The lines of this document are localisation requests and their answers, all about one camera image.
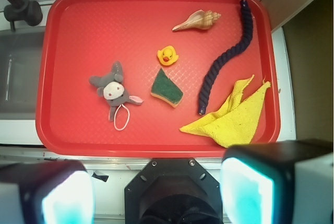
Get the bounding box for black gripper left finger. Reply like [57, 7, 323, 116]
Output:
[1, 161, 95, 223]

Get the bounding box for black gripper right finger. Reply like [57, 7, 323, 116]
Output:
[220, 139, 333, 223]

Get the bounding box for yellow knitted cloth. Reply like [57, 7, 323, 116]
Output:
[180, 75, 271, 148]

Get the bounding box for grey plush donkey toy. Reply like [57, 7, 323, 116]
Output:
[89, 61, 144, 131]

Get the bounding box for red plastic tray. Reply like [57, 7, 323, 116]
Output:
[36, 0, 280, 158]

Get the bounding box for steel sink basin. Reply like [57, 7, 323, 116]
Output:
[1, 31, 44, 120]

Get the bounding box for green yellow sponge piece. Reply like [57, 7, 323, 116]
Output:
[150, 68, 184, 108]

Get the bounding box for yellow rubber duck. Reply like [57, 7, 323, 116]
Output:
[157, 45, 179, 66]

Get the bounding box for beige conch seashell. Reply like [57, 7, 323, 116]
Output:
[172, 10, 221, 32]

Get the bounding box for dark metal faucet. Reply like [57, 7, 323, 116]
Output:
[4, 0, 43, 32]

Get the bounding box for dark blue twisted rope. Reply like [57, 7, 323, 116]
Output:
[197, 0, 254, 115]

